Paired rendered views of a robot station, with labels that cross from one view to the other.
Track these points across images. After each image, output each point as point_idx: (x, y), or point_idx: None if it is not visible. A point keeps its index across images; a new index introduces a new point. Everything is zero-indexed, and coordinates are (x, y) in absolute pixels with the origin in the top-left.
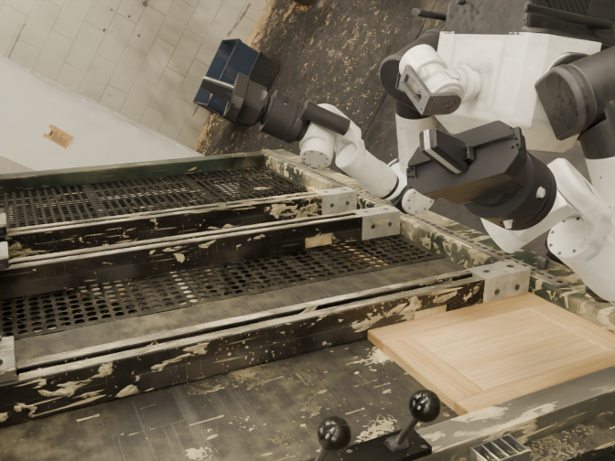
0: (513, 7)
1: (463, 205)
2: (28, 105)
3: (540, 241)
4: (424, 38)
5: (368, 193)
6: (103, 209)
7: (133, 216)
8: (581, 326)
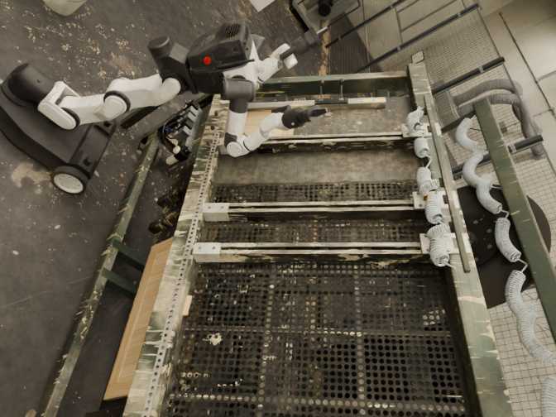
0: (250, 38)
1: (0, 376)
2: None
3: (48, 285)
4: (234, 81)
5: (181, 251)
6: (356, 333)
7: (346, 250)
8: None
